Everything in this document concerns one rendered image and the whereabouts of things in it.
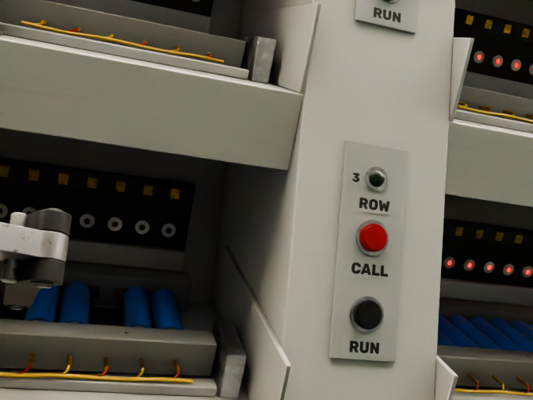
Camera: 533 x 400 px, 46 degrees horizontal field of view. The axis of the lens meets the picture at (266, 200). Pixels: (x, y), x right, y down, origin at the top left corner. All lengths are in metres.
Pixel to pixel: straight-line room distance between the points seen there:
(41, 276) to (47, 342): 0.17
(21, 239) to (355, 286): 0.20
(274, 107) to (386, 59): 0.08
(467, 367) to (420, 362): 0.10
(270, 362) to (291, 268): 0.05
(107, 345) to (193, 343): 0.05
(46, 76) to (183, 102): 0.07
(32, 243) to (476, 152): 0.28
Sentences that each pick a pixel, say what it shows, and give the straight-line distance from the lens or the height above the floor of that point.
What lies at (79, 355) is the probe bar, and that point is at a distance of 0.39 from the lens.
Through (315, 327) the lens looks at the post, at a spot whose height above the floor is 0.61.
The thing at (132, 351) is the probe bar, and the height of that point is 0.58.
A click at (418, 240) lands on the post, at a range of 0.38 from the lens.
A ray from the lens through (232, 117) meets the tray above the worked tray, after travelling 0.36.
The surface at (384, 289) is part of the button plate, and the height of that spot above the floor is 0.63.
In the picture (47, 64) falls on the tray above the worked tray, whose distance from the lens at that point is 0.35.
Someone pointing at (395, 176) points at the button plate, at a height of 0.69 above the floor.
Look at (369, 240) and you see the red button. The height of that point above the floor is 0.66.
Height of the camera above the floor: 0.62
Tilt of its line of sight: 8 degrees up
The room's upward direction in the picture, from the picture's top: 5 degrees clockwise
